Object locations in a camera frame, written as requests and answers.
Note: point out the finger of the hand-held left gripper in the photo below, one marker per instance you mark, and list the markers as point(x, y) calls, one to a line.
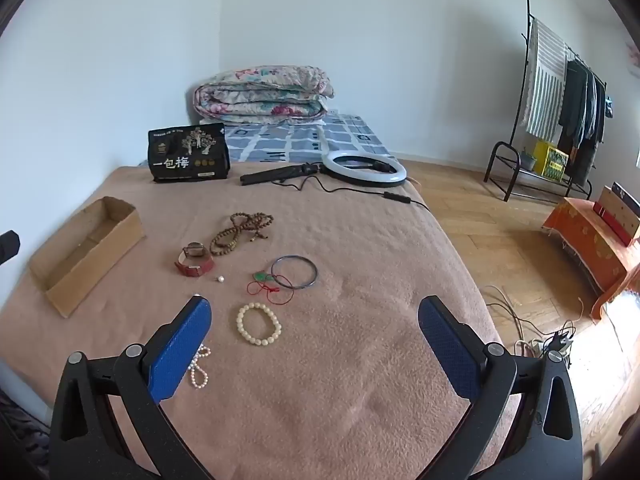
point(7, 246)

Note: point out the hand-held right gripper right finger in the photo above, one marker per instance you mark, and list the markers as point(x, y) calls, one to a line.
point(447, 350)

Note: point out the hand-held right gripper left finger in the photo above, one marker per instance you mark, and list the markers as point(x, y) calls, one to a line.
point(180, 345)

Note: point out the cardboard box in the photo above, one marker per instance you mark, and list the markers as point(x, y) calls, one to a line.
point(115, 232)

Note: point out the dark thin bangle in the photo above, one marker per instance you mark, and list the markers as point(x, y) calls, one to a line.
point(316, 272)

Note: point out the white power strip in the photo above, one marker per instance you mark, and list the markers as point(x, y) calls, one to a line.
point(535, 347)

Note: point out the pink-brown fleece blanket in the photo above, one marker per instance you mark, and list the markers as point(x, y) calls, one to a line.
point(350, 285)

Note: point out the orange box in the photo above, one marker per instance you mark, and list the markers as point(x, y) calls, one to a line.
point(585, 240)

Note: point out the dark patterned cloth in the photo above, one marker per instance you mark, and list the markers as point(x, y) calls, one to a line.
point(22, 440)

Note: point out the black printed bag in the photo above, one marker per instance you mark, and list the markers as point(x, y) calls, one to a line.
point(187, 160)

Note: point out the black folded tripod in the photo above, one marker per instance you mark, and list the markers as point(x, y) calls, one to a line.
point(270, 176)

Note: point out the red flat box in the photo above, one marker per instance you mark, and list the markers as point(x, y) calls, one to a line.
point(610, 225)

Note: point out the small grey pot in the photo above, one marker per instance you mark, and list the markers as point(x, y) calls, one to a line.
point(528, 161)

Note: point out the black metal clothes rack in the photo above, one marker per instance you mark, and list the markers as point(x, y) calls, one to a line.
point(500, 147)

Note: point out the yellow crate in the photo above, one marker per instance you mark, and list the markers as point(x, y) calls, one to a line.
point(550, 160)

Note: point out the beige box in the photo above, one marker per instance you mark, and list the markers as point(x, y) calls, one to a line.
point(620, 212)

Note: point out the blue checked bed sheet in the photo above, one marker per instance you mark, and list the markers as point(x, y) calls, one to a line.
point(300, 140)

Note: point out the folded floral quilt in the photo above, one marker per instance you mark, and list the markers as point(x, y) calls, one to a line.
point(265, 92)

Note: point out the dark hanging clothes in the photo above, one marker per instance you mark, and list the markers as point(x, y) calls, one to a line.
point(580, 110)

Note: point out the striped hanging towel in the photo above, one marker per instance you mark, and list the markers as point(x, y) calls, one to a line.
point(545, 85)

